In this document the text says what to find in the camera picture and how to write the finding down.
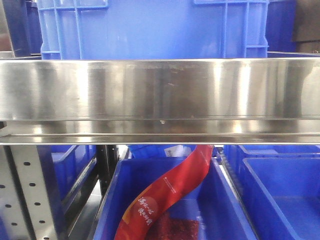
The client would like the blue bin with red bag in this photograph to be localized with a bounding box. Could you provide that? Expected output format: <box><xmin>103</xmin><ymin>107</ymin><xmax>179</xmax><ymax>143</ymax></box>
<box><xmin>93</xmin><ymin>157</ymin><xmax>256</xmax><ymax>240</ymax></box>

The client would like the blue bin at left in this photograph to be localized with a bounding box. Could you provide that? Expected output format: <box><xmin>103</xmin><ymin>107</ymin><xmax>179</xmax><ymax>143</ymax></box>
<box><xmin>51</xmin><ymin>144</ymin><xmax>97</xmax><ymax>201</ymax></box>

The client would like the blue bin at right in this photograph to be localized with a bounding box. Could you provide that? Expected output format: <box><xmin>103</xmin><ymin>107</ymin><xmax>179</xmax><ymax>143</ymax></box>
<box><xmin>223</xmin><ymin>145</ymin><xmax>320</xmax><ymax>240</ymax></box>

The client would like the red snack bag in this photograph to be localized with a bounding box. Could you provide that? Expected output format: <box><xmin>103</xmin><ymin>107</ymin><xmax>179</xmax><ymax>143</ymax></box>
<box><xmin>114</xmin><ymin>145</ymin><xmax>214</xmax><ymax>240</ymax></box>

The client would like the dark red packet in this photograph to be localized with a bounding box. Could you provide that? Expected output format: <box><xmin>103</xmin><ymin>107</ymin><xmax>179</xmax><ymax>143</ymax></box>
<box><xmin>144</xmin><ymin>212</ymin><xmax>199</xmax><ymax>240</ymax></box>

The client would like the large blue plastic crate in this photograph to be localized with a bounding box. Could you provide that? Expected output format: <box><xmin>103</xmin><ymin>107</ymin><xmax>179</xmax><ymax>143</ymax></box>
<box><xmin>37</xmin><ymin>0</ymin><xmax>269</xmax><ymax>60</ymax></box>

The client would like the perforated metal shelf upright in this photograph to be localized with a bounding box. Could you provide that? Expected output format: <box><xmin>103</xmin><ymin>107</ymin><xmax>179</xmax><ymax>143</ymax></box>
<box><xmin>0</xmin><ymin>145</ymin><xmax>64</xmax><ymax>240</ymax></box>

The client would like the stainless steel shelf rail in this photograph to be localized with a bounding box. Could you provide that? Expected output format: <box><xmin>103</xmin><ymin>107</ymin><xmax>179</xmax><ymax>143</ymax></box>
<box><xmin>0</xmin><ymin>57</ymin><xmax>320</xmax><ymax>145</ymax></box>

